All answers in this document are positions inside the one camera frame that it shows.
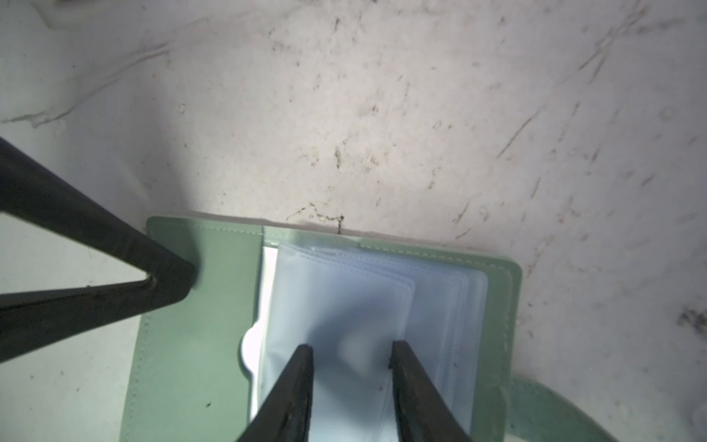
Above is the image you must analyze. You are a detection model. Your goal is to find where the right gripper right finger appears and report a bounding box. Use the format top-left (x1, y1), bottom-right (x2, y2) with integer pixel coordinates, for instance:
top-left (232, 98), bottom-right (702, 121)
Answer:
top-left (390, 341), bottom-right (471, 442)

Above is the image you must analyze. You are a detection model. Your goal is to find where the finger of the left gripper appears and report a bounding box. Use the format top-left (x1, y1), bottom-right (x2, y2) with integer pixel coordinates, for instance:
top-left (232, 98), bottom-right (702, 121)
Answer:
top-left (1, 141), bottom-right (196, 362)

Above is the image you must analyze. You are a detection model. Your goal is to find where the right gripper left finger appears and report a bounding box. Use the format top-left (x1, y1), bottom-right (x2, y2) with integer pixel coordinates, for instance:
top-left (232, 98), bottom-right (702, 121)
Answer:
top-left (238, 344), bottom-right (314, 442)

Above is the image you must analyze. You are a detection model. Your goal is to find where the green card holder wallet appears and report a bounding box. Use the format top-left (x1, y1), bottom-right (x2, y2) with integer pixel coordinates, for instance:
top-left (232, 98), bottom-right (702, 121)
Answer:
top-left (120, 217), bottom-right (611, 441)

